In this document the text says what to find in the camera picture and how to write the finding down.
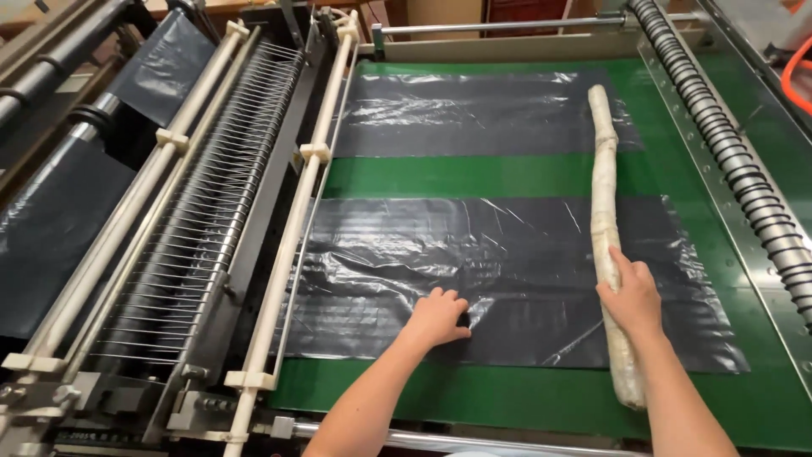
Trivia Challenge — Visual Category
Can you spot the green conveyor belt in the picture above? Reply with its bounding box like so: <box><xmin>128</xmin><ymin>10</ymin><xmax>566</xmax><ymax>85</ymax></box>
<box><xmin>266</xmin><ymin>58</ymin><xmax>812</xmax><ymax>453</ymax></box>

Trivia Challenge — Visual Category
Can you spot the large black plastic bag stack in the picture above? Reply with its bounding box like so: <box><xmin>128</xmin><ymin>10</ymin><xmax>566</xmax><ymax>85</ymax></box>
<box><xmin>269</xmin><ymin>195</ymin><xmax>751</xmax><ymax>374</ymax></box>

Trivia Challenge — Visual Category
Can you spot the long white stick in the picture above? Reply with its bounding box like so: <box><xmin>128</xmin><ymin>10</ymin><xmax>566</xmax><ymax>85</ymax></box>
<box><xmin>587</xmin><ymin>84</ymin><xmax>647</xmax><ymax>410</ymax></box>

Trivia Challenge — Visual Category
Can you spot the small black plastic bag stack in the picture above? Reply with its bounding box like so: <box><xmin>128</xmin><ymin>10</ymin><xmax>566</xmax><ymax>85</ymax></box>
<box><xmin>333</xmin><ymin>70</ymin><xmax>645</xmax><ymax>159</ymax></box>

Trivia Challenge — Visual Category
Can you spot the black ringed metal roller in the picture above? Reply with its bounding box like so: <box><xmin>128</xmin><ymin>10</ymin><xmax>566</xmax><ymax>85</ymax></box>
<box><xmin>628</xmin><ymin>0</ymin><xmax>812</xmax><ymax>331</ymax></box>

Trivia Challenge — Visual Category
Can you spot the person's left hand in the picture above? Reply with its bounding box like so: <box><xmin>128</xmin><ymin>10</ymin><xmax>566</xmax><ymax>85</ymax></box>
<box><xmin>403</xmin><ymin>287</ymin><xmax>473</xmax><ymax>349</ymax></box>

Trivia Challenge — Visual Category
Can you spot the orange hose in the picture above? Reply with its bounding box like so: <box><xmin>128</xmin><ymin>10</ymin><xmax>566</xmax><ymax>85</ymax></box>
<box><xmin>780</xmin><ymin>37</ymin><xmax>812</xmax><ymax>114</ymax></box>

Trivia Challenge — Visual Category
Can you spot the black plastic film web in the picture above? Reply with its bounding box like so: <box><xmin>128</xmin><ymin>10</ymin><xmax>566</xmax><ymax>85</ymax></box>
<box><xmin>0</xmin><ymin>9</ymin><xmax>217</xmax><ymax>340</ymax></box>

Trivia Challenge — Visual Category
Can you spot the steel rod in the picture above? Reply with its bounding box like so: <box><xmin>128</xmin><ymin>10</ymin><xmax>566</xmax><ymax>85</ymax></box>
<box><xmin>372</xmin><ymin>16</ymin><xmax>629</xmax><ymax>39</ymax></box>

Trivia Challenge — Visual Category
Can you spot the bag making machine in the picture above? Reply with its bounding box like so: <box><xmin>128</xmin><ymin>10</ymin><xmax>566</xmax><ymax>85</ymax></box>
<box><xmin>0</xmin><ymin>0</ymin><xmax>381</xmax><ymax>457</ymax></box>

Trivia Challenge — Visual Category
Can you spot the person's right hand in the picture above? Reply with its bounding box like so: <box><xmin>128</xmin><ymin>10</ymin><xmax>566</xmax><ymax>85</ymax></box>
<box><xmin>595</xmin><ymin>246</ymin><xmax>663</xmax><ymax>338</ymax></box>

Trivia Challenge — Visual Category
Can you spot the chrome bar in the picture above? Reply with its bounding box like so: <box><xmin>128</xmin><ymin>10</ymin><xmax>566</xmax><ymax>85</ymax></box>
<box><xmin>292</xmin><ymin>422</ymin><xmax>642</xmax><ymax>457</ymax></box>

